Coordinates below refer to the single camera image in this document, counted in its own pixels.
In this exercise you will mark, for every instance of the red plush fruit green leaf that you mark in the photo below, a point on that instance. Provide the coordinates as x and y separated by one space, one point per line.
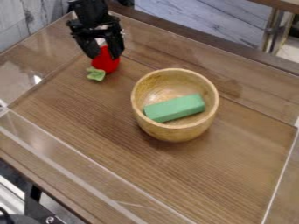
103 65

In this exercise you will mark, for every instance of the clear acrylic tray wall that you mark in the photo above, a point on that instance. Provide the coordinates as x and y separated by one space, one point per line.
96 194

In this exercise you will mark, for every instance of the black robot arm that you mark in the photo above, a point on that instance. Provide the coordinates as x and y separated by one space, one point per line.
92 10

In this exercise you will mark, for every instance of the green rectangular block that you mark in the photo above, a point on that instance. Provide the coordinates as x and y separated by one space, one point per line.
175 108

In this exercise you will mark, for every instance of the wooden bowl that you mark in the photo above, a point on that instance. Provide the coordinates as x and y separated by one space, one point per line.
163 85

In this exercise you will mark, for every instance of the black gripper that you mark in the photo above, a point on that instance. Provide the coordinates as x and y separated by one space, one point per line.
107 29

